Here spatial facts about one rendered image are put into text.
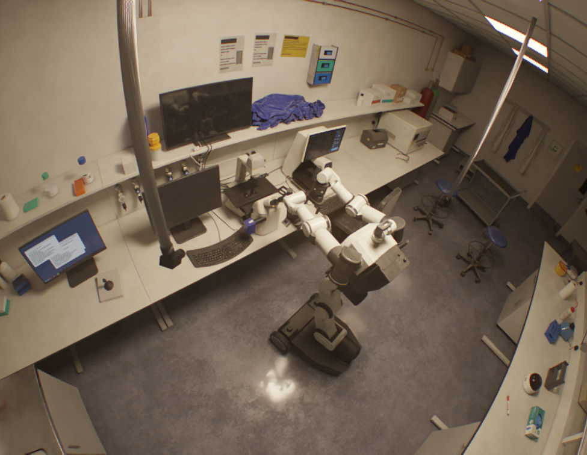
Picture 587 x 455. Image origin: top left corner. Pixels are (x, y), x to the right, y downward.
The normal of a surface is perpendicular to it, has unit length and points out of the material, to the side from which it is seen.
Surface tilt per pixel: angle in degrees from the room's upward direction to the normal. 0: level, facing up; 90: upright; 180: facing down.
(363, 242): 14
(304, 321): 0
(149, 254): 0
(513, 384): 0
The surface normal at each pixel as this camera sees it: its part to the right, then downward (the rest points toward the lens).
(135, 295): 0.15, -0.67
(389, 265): 0.32, -0.51
